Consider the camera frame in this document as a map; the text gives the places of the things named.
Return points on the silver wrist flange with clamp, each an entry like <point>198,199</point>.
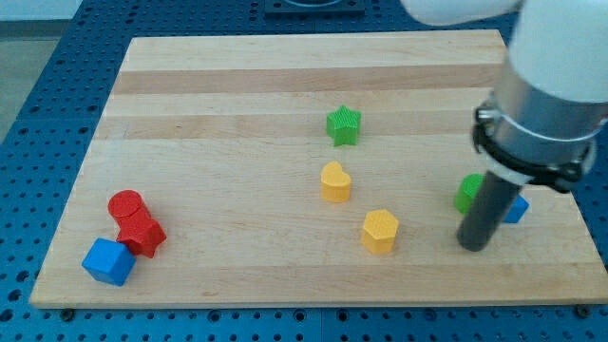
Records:
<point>529,136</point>

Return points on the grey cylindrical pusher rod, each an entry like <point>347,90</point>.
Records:
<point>489,207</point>

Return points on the blue triangle block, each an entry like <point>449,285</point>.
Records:
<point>516,211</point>

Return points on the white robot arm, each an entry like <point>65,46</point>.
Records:
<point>556,45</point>

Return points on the green cylinder block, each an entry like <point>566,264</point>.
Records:
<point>467,192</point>

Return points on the yellow hexagon block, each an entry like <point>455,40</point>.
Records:
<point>379,231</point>

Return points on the yellow heart block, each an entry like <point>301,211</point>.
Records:
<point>336,184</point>

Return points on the green star block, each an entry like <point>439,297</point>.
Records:
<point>343,126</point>

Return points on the wooden board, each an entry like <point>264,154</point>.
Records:
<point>225,139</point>

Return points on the red star block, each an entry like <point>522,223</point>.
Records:
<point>141,234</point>

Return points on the red cylinder block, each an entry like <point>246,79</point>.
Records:
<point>128,208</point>

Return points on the blue cube block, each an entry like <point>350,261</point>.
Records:
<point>109,261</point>

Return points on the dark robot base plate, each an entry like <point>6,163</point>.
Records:
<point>274,8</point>

